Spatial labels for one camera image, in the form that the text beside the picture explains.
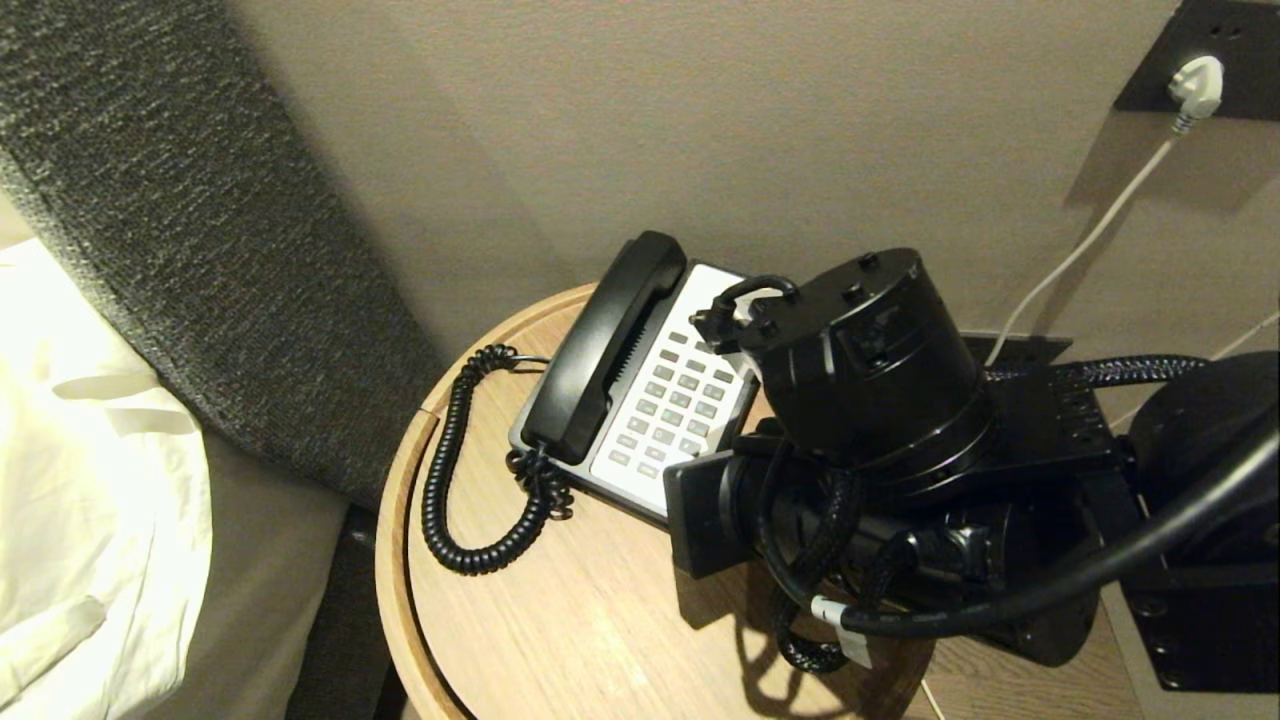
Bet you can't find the braided black cable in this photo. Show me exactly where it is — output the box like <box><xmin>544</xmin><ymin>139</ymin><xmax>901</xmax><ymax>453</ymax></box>
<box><xmin>982</xmin><ymin>354</ymin><xmax>1216</xmax><ymax>391</ymax></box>
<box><xmin>768</xmin><ymin>470</ymin><xmax>906</xmax><ymax>674</ymax></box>

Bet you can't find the black coiled phone cord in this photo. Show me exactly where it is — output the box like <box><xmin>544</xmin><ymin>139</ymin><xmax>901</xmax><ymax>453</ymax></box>
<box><xmin>421</xmin><ymin>344</ymin><xmax>577</xmax><ymax>577</ymax></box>

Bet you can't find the black phone handset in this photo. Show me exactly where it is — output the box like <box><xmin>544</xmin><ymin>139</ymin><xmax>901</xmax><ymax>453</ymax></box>
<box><xmin>520</xmin><ymin>231</ymin><xmax>689</xmax><ymax>467</ymax></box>

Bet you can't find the white power plug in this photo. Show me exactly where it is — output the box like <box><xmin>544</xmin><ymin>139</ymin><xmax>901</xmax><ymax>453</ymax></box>
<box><xmin>1167</xmin><ymin>55</ymin><xmax>1226</xmax><ymax>135</ymax></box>

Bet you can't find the white bed sheet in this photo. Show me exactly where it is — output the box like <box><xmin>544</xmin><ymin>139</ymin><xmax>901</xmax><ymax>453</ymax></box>
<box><xmin>0</xmin><ymin>238</ymin><xmax>215</xmax><ymax>720</ymax></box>

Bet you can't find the black wall socket plate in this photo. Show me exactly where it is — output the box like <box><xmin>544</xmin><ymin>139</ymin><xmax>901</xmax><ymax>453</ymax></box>
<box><xmin>1114</xmin><ymin>0</ymin><xmax>1280</xmax><ymax>123</ymax></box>

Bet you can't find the white and grey phone base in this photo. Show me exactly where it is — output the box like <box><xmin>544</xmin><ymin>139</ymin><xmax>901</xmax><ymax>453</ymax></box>
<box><xmin>508</xmin><ymin>261</ymin><xmax>773</xmax><ymax>527</ymax></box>

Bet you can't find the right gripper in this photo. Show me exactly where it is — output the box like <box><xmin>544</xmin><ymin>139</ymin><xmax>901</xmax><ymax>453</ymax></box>
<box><xmin>664</xmin><ymin>442</ymin><xmax>1013</xmax><ymax>605</ymax></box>

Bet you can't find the thin white cable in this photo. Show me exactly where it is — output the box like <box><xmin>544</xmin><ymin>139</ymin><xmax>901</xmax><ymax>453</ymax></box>
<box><xmin>1108</xmin><ymin>310</ymin><xmax>1280</xmax><ymax>431</ymax></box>

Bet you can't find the round wooden side table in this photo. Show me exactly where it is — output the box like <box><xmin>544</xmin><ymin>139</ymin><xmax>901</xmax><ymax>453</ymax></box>
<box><xmin>375</xmin><ymin>283</ymin><xmax>1136</xmax><ymax>720</ymax></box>

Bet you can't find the beige mattress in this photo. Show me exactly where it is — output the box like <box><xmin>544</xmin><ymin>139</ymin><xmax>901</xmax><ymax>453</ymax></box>
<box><xmin>140</xmin><ymin>425</ymin><xmax>353</xmax><ymax>720</ymax></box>

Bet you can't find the white power cable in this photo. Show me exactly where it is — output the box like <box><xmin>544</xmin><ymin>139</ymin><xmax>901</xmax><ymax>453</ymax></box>
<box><xmin>984</xmin><ymin>130</ymin><xmax>1183</xmax><ymax>367</ymax></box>

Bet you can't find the grey fabric headboard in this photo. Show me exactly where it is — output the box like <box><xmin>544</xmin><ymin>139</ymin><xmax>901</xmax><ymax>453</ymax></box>
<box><xmin>0</xmin><ymin>0</ymin><xmax>447</xmax><ymax>513</ymax></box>

